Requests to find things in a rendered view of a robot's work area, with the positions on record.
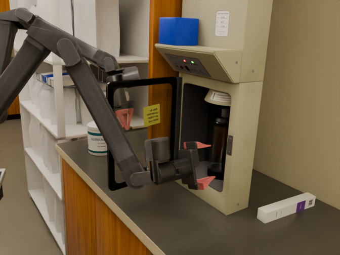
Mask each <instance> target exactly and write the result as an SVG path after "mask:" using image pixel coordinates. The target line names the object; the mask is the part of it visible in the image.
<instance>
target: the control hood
mask: <svg viewBox="0 0 340 255"><path fill-rule="evenodd" d="M155 47H156V48H157V50H158V51H159V52H160V53H161V55H162V56H163V57H164V58H165V60H166V61H167V63H168V64H169V65H170V66H171V68H172V69H173V70H174V71H179V72H183V73H188V74H193V75H198V76H202V77H207V78H211V79H216V80H221V81H225V82H230V83H239V78H240V67H241V57H242V51H241V50H234V49H224V48H214V47H205V46H172V45H164V44H155ZM165 54H171V55H177V56H184V57H190V58H197V59H199V61H200V62H201V64H202V65H203V66H204V68H205V69H206V70H207V72H208V73H209V75H210V76H211V77H208V76H204V75H199V74H194V73H190V72H184V71H180V70H177V69H176V68H175V67H174V65H173V64H172V63H171V61H170V60H169V59H168V58H167V56H166V55H165Z"/></svg>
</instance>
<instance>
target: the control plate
mask: <svg viewBox="0 0 340 255"><path fill-rule="evenodd" d="M165 55H166V56H167V58H168V59H169V60H170V61H171V63H172V64H173V65H174V67H175V68H176V69H177V70H180V71H184V72H190V73H194V74H199V75H204V76H208V77H211V76H210V75H209V73H208V72H207V70H206V69H205V68H204V66H203V65H202V64H201V62H200V61H199V59H197V58H190V57H184V56H177V55H171V54H165ZM184 60H185V61H186V62H185V61H184ZM191 61H193V62H194V63H192V62H191ZM176 65H177V66H178V67H177V66H176ZM180 66H182V67H183V69H182V68H181V67H180ZM185 66H187V67H188V68H189V69H190V71H189V70H187V69H186V67H185ZM191 68H193V70H191ZM195 69H197V71H195ZM200 70H202V72H200Z"/></svg>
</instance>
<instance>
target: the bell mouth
mask: <svg viewBox="0 0 340 255"><path fill-rule="evenodd" d="M204 100H205V101H207V102H209V103H212V104H216V105H222V106H231V96H230V94H228V93H225V92H221V91H217V90H213V89H209V91H208V93H207V95H206V97H205V98H204Z"/></svg>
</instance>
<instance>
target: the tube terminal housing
mask: <svg viewBox="0 0 340 255"><path fill-rule="evenodd" d="M272 4H273V0H183V1H182V18H197V19H199V27H198V43H197V45H198V46H205V47H214V48H224V49H234V50H241V51H242V57H241V67H240V78H239V83H230V82H225V81H221V80H216V79H211V78H207V77H202V76H198V75H193V74H188V73H183V72H179V77H182V78H183V79H182V100H183V85H184V84H185V83H191V84H195V85H198V86H201V87H205V88H209V89H213V90H217V91H221V92H225V93H228V94H230V96H231V108H230V118H229V129H228V135H232V136H233V144H232V154H231V156H230V155H228V154H227V151H226V161H225V172H224V182H223V190H222V192H218V191H216V190H215V189H213V188H212V187H210V186H207V187H206V189H205V190H193V189H189V188H188V185H187V184H183V183H182V179H179V180H176V181H175V182H177V183H178V184H180V185H181V186H183V187H184V188H186V189H187V190H189V191H190V192H192V193H193V194H195V195H196V196H198V197H199V198H201V199H202V200H204V201H205V202H207V203H208V204H210V205H211V206H213V207H214V208H216V209H217V210H219V211H220V212H222V213H223V214H225V215H226V216H227V215H229V214H232V213H234V212H237V211H239V210H242V209H244V208H247V207H248V201H249V192H250V184H251V175H252V167H253V159H254V151H255V146H256V137H257V129H258V121H259V112H260V104H261V96H262V87H263V79H264V71H265V62H266V54H267V45H268V37H269V29H270V21H271V13H272ZM226 10H230V18H229V30H228V37H220V36H215V26H216V12H217V11H226ZM182 100H181V120H182ZM181 120H180V140H181ZM179 150H180V141H179Z"/></svg>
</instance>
